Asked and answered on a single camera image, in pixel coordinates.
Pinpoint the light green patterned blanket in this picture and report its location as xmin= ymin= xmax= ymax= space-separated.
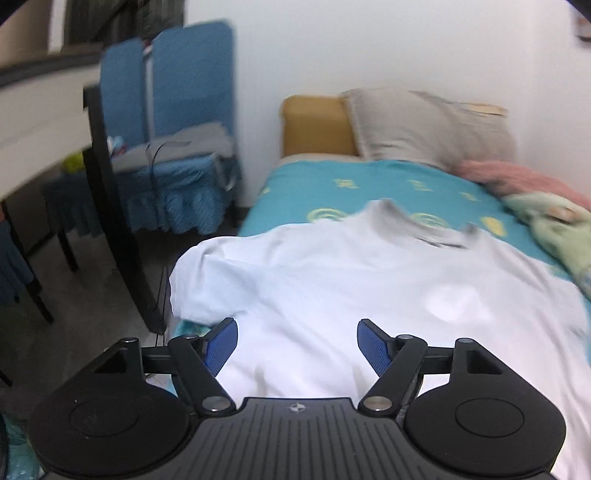
xmin=502 ymin=192 xmax=591 ymax=299

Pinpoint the blue covered chair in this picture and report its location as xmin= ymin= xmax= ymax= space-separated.
xmin=100 ymin=19 xmax=243 ymax=235

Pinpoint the yellow headboard cushion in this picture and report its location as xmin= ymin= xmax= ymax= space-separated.
xmin=281 ymin=95 xmax=359 ymax=158

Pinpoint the white desk with black legs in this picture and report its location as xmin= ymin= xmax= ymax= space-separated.
xmin=0 ymin=46 xmax=168 ymax=334

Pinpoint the white t-shirt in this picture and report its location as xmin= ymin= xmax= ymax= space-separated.
xmin=169 ymin=199 xmax=591 ymax=480

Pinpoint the black cable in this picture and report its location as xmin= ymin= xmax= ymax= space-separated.
xmin=145 ymin=141 xmax=191 ymax=347

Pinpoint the pink fluffy blanket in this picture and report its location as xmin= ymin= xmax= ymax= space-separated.
xmin=456 ymin=160 xmax=591 ymax=212

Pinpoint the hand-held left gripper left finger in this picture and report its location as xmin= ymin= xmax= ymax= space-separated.
xmin=95 ymin=318 xmax=239 ymax=415

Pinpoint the grey pillow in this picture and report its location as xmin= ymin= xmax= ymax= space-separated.
xmin=341 ymin=88 xmax=517 ymax=169

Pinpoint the grey folded cloth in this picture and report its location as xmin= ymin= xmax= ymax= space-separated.
xmin=107 ymin=124 xmax=235 ymax=174

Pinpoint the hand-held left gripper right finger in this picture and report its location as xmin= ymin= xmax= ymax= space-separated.
xmin=357 ymin=318 xmax=504 ymax=416

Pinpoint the dark wooden stool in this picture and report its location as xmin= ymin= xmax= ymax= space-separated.
xmin=0 ymin=176 xmax=80 ymax=324

